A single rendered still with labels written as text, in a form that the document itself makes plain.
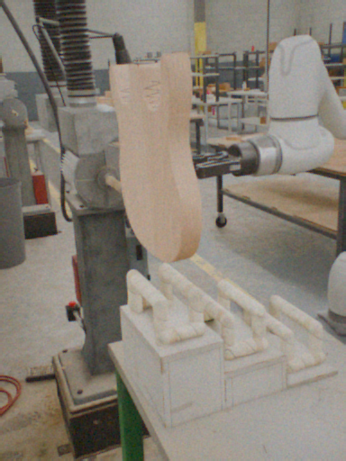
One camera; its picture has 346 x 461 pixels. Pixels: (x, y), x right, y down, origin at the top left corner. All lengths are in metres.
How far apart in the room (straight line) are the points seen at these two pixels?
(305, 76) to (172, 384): 0.71
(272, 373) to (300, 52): 0.70
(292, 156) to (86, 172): 1.06
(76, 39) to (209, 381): 1.22
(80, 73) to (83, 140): 0.25
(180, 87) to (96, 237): 1.46
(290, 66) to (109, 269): 1.44
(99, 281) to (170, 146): 1.50
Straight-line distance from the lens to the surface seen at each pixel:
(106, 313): 2.48
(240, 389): 1.26
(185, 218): 0.98
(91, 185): 2.12
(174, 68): 0.95
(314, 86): 1.24
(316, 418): 1.27
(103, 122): 1.80
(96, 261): 2.38
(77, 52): 1.93
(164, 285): 1.30
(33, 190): 5.69
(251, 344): 1.26
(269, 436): 1.21
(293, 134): 1.23
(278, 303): 1.47
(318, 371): 1.39
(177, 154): 0.99
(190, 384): 1.19
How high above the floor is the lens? 1.68
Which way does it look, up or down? 18 degrees down
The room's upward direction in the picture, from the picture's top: 3 degrees counter-clockwise
